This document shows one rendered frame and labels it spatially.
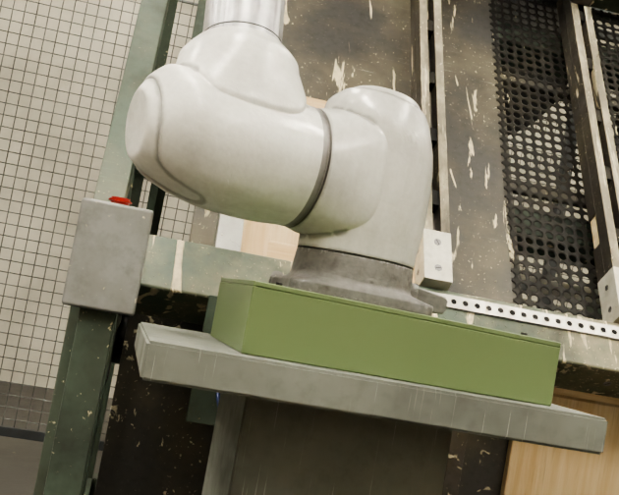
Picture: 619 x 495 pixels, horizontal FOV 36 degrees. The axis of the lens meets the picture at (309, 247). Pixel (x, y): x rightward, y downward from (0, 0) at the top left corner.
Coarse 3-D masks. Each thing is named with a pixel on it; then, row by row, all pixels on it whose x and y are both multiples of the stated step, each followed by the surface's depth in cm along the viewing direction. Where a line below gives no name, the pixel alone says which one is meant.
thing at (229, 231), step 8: (224, 216) 191; (224, 224) 190; (232, 224) 191; (240, 224) 191; (216, 232) 191; (224, 232) 189; (232, 232) 189; (240, 232) 190; (216, 240) 187; (224, 240) 188; (232, 240) 188; (240, 240) 189; (232, 248) 187; (240, 248) 188
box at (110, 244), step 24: (96, 216) 156; (120, 216) 157; (144, 216) 158; (96, 240) 156; (120, 240) 157; (144, 240) 158; (72, 264) 155; (96, 264) 156; (120, 264) 157; (72, 288) 155; (96, 288) 156; (120, 288) 157; (120, 312) 156
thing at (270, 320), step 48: (240, 288) 111; (288, 288) 101; (240, 336) 103; (288, 336) 101; (336, 336) 102; (384, 336) 103; (432, 336) 104; (480, 336) 105; (528, 336) 106; (432, 384) 104; (480, 384) 105; (528, 384) 106
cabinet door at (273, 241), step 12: (252, 228) 194; (264, 228) 195; (276, 228) 196; (252, 240) 192; (264, 240) 193; (276, 240) 194; (288, 240) 195; (252, 252) 190; (264, 252) 191; (276, 252) 192; (288, 252) 193
